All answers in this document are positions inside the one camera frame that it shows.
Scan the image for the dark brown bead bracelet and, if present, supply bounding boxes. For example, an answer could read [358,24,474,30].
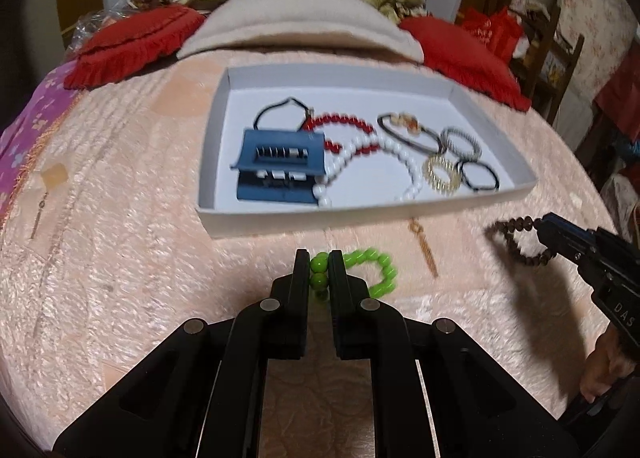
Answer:
[484,217,558,269]

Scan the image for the black elastic hair ties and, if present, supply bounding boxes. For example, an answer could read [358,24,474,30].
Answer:
[456,158,500,193]

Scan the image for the gold spiral hair tie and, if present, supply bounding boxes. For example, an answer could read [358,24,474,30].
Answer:
[422,155,464,197]

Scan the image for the silver woven bangle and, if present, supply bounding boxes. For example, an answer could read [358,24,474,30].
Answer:
[440,127,483,160]

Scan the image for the green bead bracelet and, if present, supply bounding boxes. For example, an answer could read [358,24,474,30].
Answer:
[309,247,399,300]

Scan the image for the brown hair tie with flower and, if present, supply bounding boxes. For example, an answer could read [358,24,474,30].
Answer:
[376,112,444,157]

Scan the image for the white bead necklace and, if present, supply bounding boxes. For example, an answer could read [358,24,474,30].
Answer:
[311,130,426,209]

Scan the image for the blue hair claw clip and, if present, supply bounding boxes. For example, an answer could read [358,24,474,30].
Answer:
[231,129,326,205]

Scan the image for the red bead bracelet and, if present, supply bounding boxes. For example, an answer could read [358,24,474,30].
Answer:
[301,112,381,158]

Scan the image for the black cord with charm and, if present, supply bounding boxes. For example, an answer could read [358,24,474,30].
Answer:
[252,96,314,132]

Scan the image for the person's right hand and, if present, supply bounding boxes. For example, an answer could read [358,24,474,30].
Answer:
[579,324,637,404]

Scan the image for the wooden chair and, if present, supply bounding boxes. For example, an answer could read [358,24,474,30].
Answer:
[510,4,585,126]

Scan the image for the right red cushion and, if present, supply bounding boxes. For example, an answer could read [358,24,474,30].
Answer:
[399,15,530,113]

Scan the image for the red gift bag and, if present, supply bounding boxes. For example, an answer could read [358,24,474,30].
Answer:
[460,8,524,64]

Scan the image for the white cardboard box tray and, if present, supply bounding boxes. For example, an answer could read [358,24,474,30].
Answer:
[196,64,537,238]

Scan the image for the purple floral sheet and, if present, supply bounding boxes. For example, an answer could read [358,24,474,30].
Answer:
[1,61,78,217]

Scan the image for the beige pillow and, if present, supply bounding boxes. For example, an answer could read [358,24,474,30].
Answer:
[178,0,424,64]

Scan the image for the left red fringed cushion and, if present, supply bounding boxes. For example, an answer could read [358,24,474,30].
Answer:
[64,4,205,90]

